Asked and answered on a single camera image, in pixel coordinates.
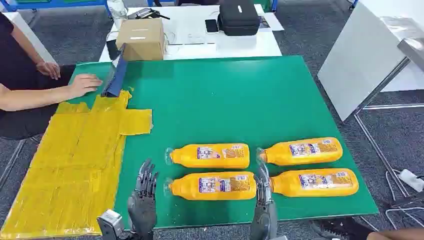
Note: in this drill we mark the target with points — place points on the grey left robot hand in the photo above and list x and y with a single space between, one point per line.
143 208

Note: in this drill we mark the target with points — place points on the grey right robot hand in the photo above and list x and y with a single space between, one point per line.
264 215

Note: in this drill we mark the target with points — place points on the orange drink bottle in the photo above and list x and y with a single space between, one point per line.
288 185
212 157
188 187
281 155

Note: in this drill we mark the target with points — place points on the black shoe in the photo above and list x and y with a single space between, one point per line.
338 228

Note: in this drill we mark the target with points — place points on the yellow taped sheet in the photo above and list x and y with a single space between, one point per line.
66 165

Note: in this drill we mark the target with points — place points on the green table mat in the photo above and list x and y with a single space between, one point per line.
215 99

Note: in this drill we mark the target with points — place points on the person's right hand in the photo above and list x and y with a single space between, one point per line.
84 85

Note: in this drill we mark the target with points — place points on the person's hand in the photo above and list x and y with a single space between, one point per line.
49 69
84 85

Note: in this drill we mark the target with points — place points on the white power strip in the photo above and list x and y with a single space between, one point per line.
411 180

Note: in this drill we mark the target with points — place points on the person's left hand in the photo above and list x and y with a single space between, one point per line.
49 69

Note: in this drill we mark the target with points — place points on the brown cardboard box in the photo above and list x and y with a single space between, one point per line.
142 39

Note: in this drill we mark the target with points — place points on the white leaning panel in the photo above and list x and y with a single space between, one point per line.
357 63

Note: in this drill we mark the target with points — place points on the white table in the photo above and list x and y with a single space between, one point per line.
192 33

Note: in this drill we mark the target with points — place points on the person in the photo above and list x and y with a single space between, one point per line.
13 73

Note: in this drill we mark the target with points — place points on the black handheld device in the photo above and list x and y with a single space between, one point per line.
145 14

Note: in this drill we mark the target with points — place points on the black smartphone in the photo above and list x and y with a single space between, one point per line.
211 26

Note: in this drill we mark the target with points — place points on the black carrying case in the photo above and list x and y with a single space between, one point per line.
238 16

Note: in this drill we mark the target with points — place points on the clear plastic bag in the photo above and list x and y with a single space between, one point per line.
117 8

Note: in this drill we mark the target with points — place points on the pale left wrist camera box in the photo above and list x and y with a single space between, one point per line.
110 223

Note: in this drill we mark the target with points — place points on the grey metal frame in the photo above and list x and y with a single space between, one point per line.
377 152

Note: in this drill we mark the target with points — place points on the blue metal frame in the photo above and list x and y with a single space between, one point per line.
49 4

